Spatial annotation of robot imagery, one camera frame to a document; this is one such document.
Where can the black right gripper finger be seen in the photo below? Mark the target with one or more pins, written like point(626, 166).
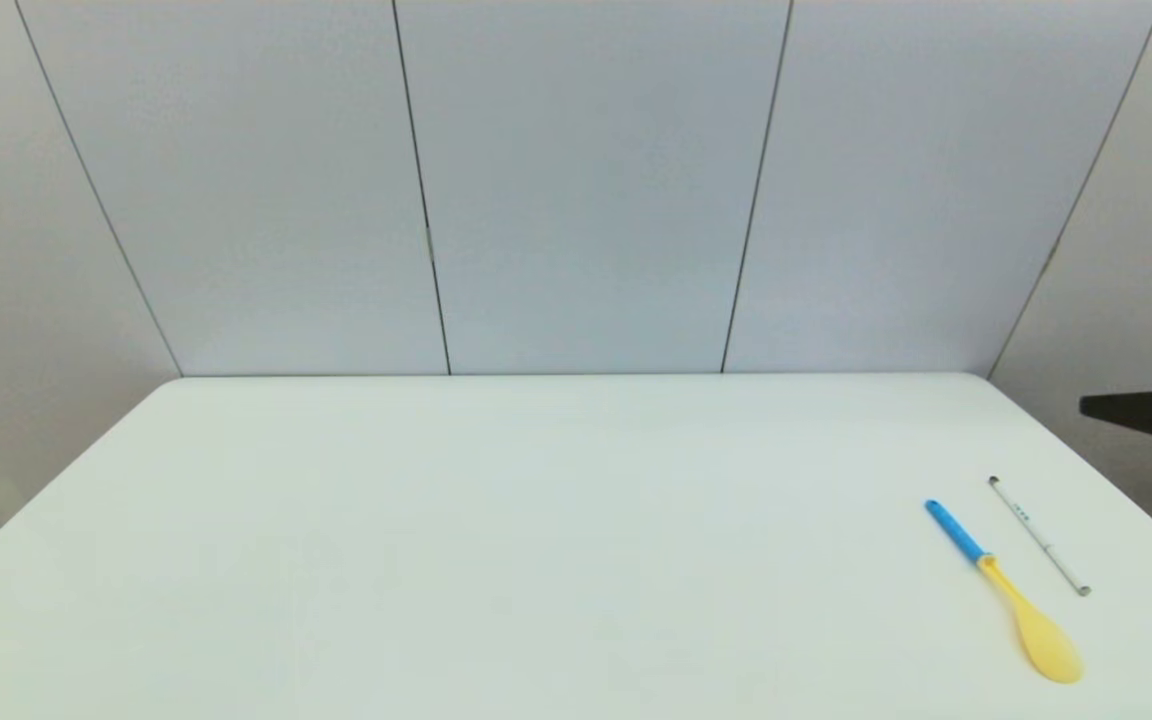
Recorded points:
point(1151, 412)

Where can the white pen with blue print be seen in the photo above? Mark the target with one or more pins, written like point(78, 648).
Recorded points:
point(1036, 532)

